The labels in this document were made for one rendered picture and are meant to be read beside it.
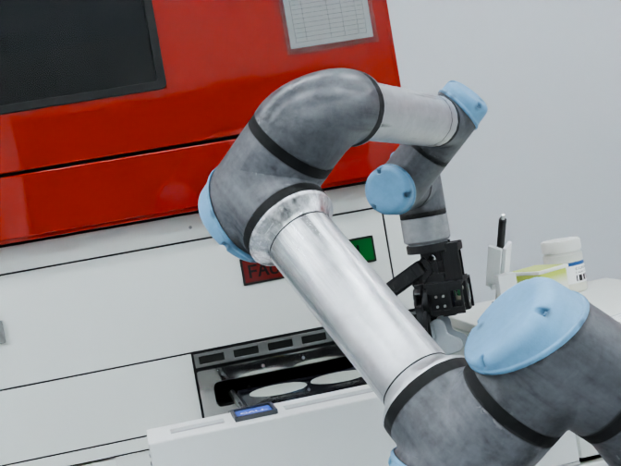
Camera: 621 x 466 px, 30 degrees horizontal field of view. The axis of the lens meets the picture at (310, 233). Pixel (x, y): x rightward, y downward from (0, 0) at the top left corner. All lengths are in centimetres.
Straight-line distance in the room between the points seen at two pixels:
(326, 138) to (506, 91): 247
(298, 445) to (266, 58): 80
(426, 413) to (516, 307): 14
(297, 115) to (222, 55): 71
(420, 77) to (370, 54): 162
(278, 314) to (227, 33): 51
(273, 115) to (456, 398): 41
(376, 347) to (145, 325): 90
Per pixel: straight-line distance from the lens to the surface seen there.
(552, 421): 114
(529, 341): 110
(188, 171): 202
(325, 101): 135
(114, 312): 207
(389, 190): 171
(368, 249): 212
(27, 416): 210
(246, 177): 136
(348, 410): 149
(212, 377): 208
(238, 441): 148
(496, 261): 183
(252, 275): 208
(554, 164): 383
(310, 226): 132
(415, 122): 154
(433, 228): 183
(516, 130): 379
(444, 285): 183
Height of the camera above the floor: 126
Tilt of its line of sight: 3 degrees down
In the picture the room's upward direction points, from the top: 10 degrees counter-clockwise
